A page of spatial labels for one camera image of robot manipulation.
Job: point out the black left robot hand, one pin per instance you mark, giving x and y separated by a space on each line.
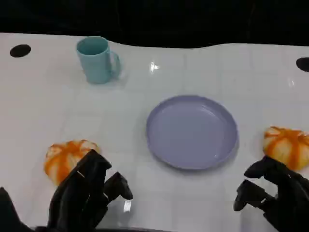
77 198

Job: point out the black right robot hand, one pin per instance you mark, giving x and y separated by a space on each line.
292 200

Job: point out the orange and white bread roll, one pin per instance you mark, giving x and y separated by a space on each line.
285 147
60 159

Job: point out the lilac plate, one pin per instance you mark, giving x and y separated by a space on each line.
190 133

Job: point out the pale green mug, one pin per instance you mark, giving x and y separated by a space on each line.
96 65

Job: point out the black round table grommet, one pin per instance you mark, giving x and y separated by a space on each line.
20 50
303 64

